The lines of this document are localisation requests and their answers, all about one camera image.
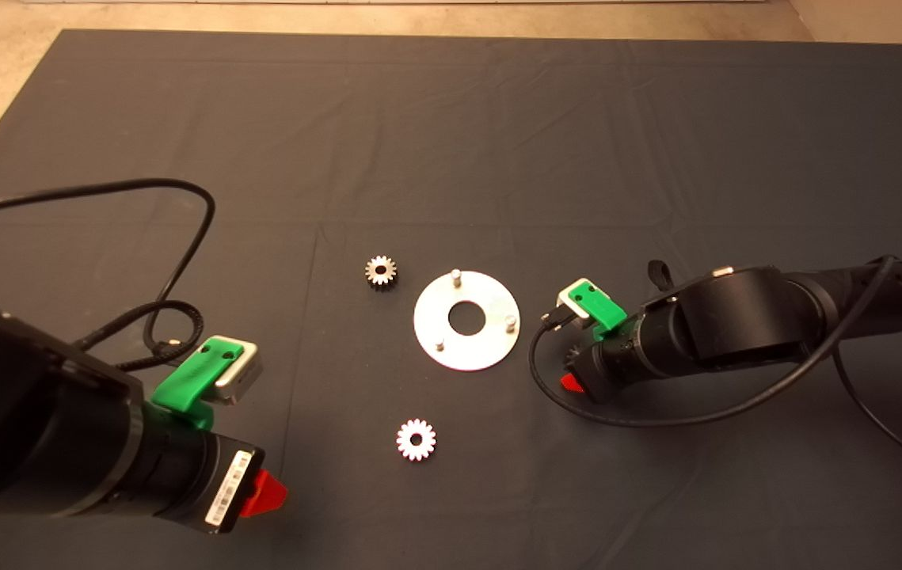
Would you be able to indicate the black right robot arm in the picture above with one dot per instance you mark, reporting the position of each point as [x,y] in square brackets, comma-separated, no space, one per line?
[744,317]

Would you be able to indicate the small steel planetary gear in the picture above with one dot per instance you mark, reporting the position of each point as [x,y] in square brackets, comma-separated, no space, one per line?
[372,278]
[406,448]
[572,358]

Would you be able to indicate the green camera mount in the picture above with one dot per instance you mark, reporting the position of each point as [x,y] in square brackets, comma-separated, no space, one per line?
[597,309]
[185,386]

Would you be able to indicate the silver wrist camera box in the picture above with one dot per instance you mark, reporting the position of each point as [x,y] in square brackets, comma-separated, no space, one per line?
[245,374]
[573,294]

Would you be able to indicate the green left camera mount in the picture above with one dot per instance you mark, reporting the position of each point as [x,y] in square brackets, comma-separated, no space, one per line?
[185,386]

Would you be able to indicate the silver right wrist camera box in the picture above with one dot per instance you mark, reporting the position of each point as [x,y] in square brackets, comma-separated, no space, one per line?
[573,294]

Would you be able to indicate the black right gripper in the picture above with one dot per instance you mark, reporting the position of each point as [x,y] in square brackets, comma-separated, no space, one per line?
[613,368]

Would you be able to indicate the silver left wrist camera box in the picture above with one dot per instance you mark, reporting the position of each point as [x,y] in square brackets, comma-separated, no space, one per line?
[245,374]

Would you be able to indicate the round metal carrier plate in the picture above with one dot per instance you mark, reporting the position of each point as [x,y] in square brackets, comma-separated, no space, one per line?
[490,348]

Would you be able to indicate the green right camera mount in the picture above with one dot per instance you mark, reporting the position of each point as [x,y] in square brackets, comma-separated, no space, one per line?
[597,309]

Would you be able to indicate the dark grey table cloth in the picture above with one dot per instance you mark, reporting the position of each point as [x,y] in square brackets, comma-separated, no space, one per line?
[498,158]

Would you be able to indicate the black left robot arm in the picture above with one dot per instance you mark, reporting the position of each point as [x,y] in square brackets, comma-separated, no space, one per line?
[23,412]

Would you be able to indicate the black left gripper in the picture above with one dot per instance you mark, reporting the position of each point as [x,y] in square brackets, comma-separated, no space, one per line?
[225,489]

